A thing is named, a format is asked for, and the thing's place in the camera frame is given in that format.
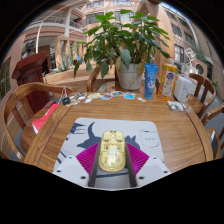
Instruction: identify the long wooden planter box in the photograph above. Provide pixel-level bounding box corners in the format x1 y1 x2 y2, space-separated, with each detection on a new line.
43 68 116 94

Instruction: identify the yellow computer mouse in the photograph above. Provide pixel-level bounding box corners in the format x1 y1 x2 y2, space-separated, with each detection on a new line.
98 129 127 173

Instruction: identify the yellow liquid soap bottle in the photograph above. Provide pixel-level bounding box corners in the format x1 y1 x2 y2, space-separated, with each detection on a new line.
157 58 179 102

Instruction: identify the white abstract sculpture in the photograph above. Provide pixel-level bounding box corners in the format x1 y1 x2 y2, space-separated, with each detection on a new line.
184 47 201 68

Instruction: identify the white tissue pack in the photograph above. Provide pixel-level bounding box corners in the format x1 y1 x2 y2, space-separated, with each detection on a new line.
166 100 186 112

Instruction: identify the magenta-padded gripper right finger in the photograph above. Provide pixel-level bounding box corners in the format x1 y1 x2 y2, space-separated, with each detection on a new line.
125 142 172 188

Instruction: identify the bunch of keys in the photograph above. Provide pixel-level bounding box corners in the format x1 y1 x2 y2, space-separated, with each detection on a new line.
60 87 72 106

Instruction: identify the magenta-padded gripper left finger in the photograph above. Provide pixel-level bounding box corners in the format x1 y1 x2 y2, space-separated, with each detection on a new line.
52 142 101 188

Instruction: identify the green potted plant, white pot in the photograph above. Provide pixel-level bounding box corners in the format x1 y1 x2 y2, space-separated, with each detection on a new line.
73 9 171 91

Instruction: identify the grey cat-print mouse pad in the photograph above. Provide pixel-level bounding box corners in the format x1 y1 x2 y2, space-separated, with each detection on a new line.
54 117 165 190

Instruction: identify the dark red wooden pedestal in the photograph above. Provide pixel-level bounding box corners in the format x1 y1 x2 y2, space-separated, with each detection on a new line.
12 51 53 114

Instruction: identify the white pump bottle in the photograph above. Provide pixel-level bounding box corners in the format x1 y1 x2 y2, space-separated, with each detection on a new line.
173 64 193 103

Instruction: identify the red bag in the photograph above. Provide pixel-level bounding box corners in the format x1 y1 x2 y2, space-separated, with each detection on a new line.
31 103 60 134

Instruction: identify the dark bust statue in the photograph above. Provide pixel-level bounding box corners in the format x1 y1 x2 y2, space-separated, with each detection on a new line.
22 38 36 59

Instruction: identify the blue and white sticker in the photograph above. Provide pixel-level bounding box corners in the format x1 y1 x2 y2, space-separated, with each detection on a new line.
123 92 136 100

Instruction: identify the blue squeeze tube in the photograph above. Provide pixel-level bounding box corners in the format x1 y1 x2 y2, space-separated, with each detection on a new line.
143 63 159 100

